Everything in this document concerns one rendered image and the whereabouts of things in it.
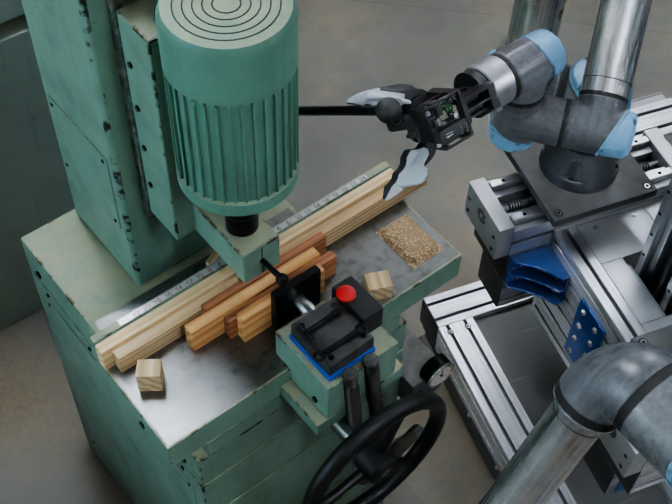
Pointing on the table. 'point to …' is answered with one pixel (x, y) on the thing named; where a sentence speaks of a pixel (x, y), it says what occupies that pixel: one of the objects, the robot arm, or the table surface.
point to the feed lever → (388, 113)
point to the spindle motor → (232, 100)
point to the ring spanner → (340, 342)
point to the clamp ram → (296, 297)
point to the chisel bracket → (250, 266)
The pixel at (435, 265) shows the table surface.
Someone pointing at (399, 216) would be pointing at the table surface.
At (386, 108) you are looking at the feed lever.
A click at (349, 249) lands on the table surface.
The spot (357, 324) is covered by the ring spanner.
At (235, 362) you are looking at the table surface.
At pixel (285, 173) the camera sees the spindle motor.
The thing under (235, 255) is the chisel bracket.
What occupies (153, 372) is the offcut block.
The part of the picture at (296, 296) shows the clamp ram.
